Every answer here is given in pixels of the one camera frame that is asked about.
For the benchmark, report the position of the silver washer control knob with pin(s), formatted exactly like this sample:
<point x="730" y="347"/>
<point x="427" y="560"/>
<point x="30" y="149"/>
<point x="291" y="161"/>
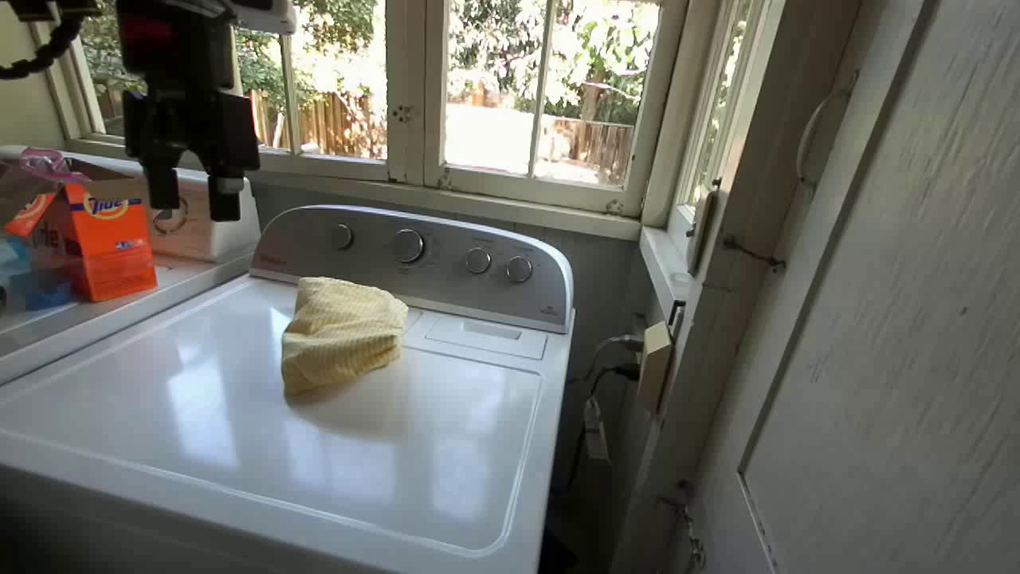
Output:
<point x="480" y="262"/>
<point x="409" y="247"/>
<point x="517" y="269"/>
<point x="347" y="238"/>

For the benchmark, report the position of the blue plastic package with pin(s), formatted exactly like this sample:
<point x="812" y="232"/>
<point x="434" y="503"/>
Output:
<point x="35" y="281"/>

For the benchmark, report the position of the brown wooden garden fence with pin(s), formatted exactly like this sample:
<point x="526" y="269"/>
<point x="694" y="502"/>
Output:
<point x="341" y="121"/>

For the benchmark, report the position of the white top-load washing machine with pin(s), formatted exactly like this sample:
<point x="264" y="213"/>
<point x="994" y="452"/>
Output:
<point x="320" y="448"/>

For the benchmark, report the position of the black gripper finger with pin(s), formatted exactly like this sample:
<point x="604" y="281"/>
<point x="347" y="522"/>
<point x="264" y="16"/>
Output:
<point x="162" y="182"/>
<point x="226" y="195"/>

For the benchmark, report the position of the white wall plug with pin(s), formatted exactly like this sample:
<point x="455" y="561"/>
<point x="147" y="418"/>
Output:
<point x="597" y="430"/>

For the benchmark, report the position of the yellow folded cloth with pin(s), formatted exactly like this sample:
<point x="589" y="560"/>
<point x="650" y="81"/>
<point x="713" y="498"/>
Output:
<point x="341" y="334"/>

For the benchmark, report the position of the pink crumpled item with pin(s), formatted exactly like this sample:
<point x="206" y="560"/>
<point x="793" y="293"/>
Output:
<point x="38" y="171"/>

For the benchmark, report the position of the beige light switch plate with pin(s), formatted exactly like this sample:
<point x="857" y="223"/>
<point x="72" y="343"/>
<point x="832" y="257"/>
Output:
<point x="707" y="226"/>

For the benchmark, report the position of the white appliance lid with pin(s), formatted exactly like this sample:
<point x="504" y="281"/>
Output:
<point x="64" y="329"/>

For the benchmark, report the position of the orange detergent box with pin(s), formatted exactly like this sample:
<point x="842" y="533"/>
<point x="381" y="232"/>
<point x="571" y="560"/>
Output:
<point x="112" y="248"/>

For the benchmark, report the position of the beige power outlet adapter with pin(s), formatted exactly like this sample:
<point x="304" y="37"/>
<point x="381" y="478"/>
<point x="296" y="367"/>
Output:
<point x="654" y="367"/>

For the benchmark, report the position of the white wooden door frame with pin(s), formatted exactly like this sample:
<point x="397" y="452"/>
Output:
<point x="735" y="321"/>

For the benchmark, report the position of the white plastic container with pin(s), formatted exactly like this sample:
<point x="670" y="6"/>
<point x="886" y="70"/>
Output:
<point x="201" y="226"/>

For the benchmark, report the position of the white wooden window frame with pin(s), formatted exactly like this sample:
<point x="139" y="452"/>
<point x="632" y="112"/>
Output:
<point x="689" y="127"/>
<point x="417" y="95"/>

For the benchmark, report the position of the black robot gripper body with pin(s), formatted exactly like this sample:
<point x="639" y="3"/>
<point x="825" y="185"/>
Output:
<point x="185" y="75"/>

